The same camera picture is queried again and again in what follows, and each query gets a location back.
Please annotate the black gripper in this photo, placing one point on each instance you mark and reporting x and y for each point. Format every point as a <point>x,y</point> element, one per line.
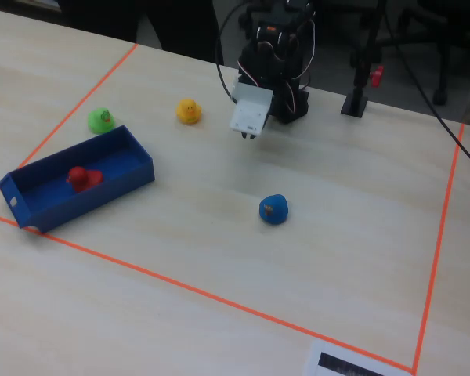
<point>247,135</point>

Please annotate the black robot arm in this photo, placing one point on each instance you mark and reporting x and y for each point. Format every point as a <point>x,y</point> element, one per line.
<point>293,102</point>

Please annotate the yellow rubber duck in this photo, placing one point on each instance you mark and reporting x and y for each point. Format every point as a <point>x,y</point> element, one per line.
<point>189,111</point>

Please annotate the blue rubber duck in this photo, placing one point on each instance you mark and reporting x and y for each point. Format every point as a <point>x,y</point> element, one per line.
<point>274,209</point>

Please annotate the blue rectangular plastic box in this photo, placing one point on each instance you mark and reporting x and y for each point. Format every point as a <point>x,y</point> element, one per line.
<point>113,164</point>

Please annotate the green rubber duck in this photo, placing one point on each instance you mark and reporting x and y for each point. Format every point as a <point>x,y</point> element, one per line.
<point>101,120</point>

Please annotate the black clamp stand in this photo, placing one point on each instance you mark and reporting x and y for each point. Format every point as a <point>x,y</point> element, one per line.
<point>356,98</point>

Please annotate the red clamp knob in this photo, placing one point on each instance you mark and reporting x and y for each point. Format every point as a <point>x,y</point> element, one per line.
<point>377,76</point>

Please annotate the orange tape strip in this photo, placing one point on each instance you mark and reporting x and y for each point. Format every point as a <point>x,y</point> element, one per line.
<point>203,291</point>
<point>70,113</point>
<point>440,243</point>

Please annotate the black office chair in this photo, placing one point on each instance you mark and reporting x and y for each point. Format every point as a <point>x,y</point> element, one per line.
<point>434,35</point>

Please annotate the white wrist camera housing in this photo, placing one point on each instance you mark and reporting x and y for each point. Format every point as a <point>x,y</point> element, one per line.
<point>250,111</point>

